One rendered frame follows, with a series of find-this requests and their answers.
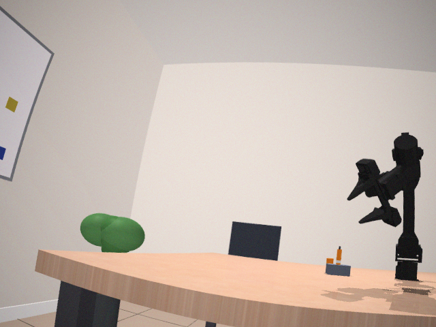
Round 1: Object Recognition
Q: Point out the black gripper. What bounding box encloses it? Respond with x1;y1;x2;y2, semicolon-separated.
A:
347;159;407;227

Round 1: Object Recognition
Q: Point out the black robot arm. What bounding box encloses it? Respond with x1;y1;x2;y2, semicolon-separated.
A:
392;132;424;281

